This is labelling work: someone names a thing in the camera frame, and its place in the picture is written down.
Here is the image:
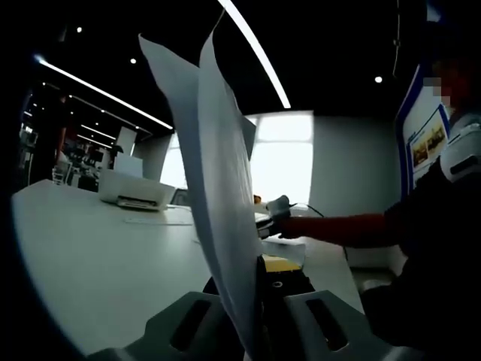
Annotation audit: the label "white worn chest device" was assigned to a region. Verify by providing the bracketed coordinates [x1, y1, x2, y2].
[439, 112, 481, 185]

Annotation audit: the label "stack of white printing papers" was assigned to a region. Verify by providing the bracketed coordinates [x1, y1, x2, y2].
[259, 239, 307, 272]

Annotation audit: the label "grey mesh office chair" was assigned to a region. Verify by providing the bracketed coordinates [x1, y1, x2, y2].
[168, 187, 189, 206]

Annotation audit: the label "white printer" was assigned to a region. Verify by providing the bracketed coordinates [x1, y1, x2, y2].
[98, 153, 177, 212]

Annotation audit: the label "long curved ceiling light strip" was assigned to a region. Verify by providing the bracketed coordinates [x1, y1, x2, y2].
[216, 0, 292, 110]

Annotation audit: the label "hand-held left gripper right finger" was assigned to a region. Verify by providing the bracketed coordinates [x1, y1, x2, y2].
[255, 254, 425, 361]

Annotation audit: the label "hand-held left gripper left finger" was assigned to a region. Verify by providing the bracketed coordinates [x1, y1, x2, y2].
[88, 277, 245, 361]

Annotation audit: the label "gathered printing paper bundle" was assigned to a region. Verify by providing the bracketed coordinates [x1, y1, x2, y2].
[138, 26, 270, 361]

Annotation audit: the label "white table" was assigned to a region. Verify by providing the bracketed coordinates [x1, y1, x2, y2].
[11, 178, 365, 356]

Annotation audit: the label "thin ceiling light strip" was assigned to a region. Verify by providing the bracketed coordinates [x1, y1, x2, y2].
[35, 56, 174, 131]

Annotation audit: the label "person in dark clothing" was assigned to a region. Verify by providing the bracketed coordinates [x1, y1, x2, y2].
[360, 153, 481, 361]

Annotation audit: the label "black cable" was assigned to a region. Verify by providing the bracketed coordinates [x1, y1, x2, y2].
[289, 202, 325, 219]

